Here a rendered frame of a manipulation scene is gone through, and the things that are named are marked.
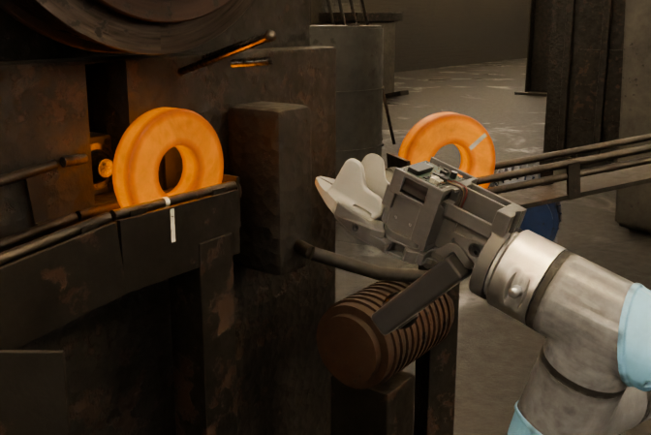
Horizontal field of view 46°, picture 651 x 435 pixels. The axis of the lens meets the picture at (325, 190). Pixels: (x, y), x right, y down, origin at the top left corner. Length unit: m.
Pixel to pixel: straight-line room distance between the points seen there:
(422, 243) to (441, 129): 0.47
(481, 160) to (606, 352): 0.58
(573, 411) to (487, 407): 1.27
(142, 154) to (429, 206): 0.37
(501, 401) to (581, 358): 1.33
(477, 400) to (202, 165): 1.19
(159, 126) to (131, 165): 0.06
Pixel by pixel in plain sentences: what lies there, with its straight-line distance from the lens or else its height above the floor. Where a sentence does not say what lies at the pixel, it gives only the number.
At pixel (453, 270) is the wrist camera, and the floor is 0.70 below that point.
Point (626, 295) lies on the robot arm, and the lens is 0.65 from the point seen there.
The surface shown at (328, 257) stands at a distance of 1.06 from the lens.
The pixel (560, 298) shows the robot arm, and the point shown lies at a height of 0.70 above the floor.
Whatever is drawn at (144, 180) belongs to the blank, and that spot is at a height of 0.73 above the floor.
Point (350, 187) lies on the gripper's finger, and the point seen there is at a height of 0.76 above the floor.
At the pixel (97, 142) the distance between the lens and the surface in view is 0.99.
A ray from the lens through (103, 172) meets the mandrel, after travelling 0.98.
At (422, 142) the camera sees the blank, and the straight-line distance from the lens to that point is 1.13.
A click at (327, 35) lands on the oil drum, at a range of 3.53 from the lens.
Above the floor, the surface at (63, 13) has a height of 0.92.
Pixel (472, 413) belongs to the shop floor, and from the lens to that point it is 1.92.
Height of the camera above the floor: 0.92
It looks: 13 degrees down
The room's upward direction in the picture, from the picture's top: straight up
